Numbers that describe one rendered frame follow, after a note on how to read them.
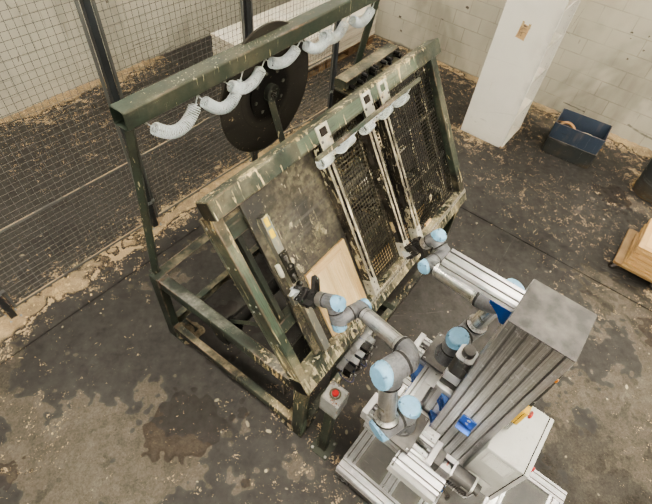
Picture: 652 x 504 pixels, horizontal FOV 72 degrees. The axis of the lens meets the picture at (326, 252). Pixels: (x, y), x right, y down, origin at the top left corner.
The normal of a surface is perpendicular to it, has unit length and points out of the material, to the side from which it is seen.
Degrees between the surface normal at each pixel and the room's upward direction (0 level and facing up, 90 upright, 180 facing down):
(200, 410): 0
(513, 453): 0
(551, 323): 0
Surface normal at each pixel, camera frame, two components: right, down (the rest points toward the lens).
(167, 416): 0.07, -0.64
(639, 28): -0.62, 0.57
